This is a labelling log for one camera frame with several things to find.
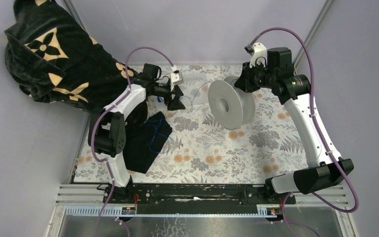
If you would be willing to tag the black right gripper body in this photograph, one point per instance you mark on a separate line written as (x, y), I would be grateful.
(253, 77)

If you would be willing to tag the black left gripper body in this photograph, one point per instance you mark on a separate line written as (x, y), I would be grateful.
(163, 91)

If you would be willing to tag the white perforated spool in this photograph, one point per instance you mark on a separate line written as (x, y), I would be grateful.
(229, 105)

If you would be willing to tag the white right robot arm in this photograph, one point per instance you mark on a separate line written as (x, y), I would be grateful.
(273, 69)

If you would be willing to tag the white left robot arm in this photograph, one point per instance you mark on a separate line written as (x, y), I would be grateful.
(107, 129)

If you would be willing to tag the black folded cloth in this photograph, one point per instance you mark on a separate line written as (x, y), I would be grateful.
(145, 142)

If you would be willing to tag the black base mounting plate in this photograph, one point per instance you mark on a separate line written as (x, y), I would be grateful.
(204, 199)

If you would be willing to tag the black patterned plush blanket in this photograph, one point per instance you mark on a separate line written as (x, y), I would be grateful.
(53, 59)

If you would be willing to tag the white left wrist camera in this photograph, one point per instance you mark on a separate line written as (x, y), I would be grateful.
(176, 77)

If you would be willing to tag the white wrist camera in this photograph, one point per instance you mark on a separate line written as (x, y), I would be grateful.
(258, 54)
(176, 77)

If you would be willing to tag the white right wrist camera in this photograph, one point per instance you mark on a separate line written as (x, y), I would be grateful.
(258, 54)

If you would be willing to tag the aluminium frame rails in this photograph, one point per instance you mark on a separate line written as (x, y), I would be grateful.
(87, 200)

